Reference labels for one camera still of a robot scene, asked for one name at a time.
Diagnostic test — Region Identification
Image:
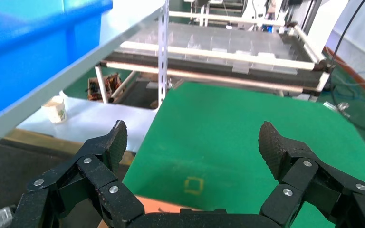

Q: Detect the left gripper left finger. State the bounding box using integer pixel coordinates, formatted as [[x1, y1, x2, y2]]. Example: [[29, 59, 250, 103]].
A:
[[10, 120, 145, 228]]

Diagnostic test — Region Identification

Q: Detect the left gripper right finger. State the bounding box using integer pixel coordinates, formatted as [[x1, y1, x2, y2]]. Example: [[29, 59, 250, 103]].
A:
[[258, 121, 365, 228]]

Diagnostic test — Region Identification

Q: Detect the brown cardboard box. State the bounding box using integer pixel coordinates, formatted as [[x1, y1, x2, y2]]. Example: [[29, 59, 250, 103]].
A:
[[97, 195, 202, 228]]

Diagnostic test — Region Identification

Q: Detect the blue plastic tray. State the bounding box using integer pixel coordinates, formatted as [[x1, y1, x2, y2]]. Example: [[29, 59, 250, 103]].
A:
[[0, 0, 114, 125]]

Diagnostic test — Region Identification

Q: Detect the white paper cup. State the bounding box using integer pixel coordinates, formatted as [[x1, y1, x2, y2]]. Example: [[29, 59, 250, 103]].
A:
[[41, 95, 67, 124]]

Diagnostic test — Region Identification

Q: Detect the silver floor connector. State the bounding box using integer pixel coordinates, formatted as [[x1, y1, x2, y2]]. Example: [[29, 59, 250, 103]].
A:
[[322, 101, 351, 119]]

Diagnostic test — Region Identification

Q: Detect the green table mat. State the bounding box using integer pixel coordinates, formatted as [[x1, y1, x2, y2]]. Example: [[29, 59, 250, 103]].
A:
[[122, 81, 365, 228]]

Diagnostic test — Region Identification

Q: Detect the pipe rack with clear bins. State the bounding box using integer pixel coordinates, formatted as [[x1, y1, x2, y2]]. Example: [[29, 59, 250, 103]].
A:
[[96, 11, 331, 98]]

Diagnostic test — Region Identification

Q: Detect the white background machine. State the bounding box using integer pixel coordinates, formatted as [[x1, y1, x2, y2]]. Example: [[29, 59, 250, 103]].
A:
[[182, 0, 325, 32]]

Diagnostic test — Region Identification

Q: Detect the box of coloured wires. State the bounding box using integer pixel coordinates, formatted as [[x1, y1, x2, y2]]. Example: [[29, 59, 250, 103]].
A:
[[87, 73, 124, 102]]

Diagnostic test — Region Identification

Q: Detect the perforated steel shelf post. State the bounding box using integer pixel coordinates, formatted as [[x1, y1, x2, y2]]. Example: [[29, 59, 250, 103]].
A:
[[157, 0, 171, 109]]

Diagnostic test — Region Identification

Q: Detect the black cable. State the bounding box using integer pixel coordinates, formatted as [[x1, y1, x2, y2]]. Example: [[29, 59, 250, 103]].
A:
[[328, 0, 365, 133]]

